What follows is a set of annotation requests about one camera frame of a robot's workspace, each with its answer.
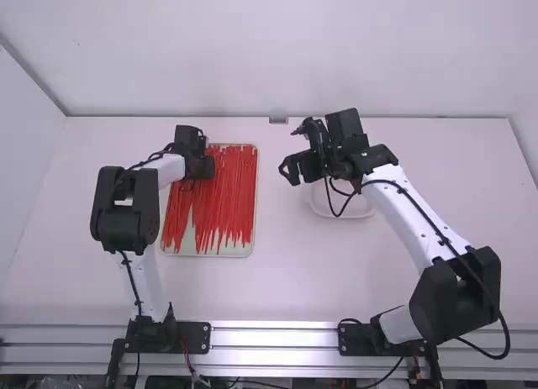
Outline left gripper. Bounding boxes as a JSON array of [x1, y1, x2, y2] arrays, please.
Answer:
[[187, 151, 217, 181]]

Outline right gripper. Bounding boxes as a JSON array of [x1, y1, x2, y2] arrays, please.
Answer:
[[277, 147, 341, 187]]

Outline white dish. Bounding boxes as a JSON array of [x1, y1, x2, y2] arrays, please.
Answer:
[[300, 181, 377, 220]]

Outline pale tray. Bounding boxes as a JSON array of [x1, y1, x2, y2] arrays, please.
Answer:
[[159, 143, 260, 260]]

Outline silver rails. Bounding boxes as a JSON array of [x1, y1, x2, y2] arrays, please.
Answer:
[[0, 319, 538, 380]]

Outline row of orange cable ties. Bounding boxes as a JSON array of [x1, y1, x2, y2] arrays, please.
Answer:
[[162, 144, 257, 255]]

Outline black cable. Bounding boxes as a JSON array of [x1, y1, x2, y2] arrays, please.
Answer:
[[324, 174, 367, 218], [456, 245, 512, 360]]

